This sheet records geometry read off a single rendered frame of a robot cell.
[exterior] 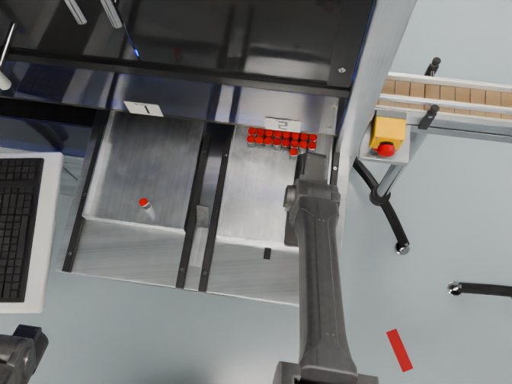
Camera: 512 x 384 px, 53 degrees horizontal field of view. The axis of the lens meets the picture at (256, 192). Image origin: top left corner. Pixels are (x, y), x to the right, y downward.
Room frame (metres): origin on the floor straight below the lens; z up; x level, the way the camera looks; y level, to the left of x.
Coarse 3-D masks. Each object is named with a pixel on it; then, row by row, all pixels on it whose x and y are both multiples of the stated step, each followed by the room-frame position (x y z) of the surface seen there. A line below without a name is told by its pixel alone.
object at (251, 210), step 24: (240, 144) 0.55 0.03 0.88; (240, 168) 0.48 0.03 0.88; (264, 168) 0.47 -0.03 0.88; (288, 168) 0.47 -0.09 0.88; (240, 192) 0.42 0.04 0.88; (264, 192) 0.41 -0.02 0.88; (240, 216) 0.35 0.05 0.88; (264, 216) 0.35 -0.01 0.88; (240, 240) 0.29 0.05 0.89; (264, 240) 0.28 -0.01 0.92
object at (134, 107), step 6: (126, 102) 0.62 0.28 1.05; (132, 102) 0.62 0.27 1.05; (132, 108) 0.62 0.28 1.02; (138, 108) 0.62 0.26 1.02; (144, 108) 0.61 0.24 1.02; (150, 108) 0.61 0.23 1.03; (156, 108) 0.60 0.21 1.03; (150, 114) 0.61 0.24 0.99; (156, 114) 0.61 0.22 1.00; (162, 114) 0.60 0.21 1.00
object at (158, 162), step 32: (128, 128) 0.64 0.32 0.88; (160, 128) 0.63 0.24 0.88; (192, 128) 0.61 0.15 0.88; (96, 160) 0.54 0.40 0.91; (128, 160) 0.54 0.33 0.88; (160, 160) 0.53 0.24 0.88; (192, 160) 0.52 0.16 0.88; (96, 192) 0.46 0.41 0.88; (128, 192) 0.45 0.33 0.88; (160, 192) 0.44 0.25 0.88; (192, 192) 0.43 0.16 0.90; (128, 224) 0.37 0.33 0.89; (160, 224) 0.36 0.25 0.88
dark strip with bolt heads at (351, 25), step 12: (348, 0) 0.51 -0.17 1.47; (360, 0) 0.50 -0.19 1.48; (372, 0) 0.50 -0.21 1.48; (348, 12) 0.51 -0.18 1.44; (360, 12) 0.50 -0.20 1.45; (348, 24) 0.51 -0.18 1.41; (360, 24) 0.50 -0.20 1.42; (336, 36) 0.51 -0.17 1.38; (348, 36) 0.50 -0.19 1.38; (360, 36) 0.50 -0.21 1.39; (336, 48) 0.51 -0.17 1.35; (348, 48) 0.50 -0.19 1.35; (336, 60) 0.51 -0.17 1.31; (348, 60) 0.50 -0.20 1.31; (336, 72) 0.51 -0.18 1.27; (348, 72) 0.50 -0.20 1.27; (336, 84) 0.50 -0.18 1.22; (348, 84) 0.50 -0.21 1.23
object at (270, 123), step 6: (270, 120) 0.53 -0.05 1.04; (276, 120) 0.53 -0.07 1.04; (282, 120) 0.53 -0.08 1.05; (288, 120) 0.52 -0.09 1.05; (270, 126) 0.53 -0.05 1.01; (276, 126) 0.53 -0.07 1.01; (282, 126) 0.53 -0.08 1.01; (288, 126) 0.52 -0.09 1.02; (294, 126) 0.52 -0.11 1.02; (300, 126) 0.52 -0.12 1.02; (294, 132) 0.52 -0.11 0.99
